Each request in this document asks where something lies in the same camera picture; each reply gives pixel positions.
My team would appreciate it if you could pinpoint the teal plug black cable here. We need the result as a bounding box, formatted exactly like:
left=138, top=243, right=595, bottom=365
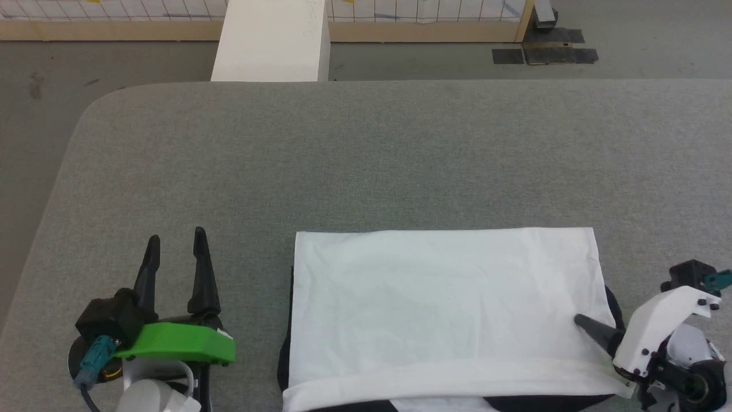
left=704, top=268, right=732, bottom=291
left=78, top=335, right=119, bottom=412

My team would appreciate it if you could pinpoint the left teal plug black cable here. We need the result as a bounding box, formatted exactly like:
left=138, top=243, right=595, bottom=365
left=78, top=335, right=119, bottom=412

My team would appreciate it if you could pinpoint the white rectangular box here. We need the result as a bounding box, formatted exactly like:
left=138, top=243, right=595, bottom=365
left=210, top=0, right=332, bottom=83

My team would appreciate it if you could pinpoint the right teal plug black cable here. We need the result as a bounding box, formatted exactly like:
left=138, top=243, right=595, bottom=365
left=704, top=268, right=732, bottom=291

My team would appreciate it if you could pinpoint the lemon print partition screen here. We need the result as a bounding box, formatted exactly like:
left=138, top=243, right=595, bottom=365
left=0, top=0, right=536, bottom=43

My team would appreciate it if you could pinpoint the grey metal partition foot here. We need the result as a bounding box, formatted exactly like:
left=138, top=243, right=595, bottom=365
left=534, top=0, right=559, bottom=30

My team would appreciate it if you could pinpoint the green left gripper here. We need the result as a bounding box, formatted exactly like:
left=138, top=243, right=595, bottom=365
left=113, top=227, right=237, bottom=366

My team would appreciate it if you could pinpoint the black and white shirt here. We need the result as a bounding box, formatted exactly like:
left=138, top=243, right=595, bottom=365
left=277, top=227, right=636, bottom=412

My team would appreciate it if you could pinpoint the brownish black floor plate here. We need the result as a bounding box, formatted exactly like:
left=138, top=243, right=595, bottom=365
left=523, top=43, right=600, bottom=66

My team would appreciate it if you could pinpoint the grey fabric sofa seat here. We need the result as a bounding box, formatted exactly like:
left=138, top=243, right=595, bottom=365
left=0, top=78, right=732, bottom=412

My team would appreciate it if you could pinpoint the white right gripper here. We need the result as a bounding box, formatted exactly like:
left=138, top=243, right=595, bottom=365
left=573, top=286, right=723, bottom=379

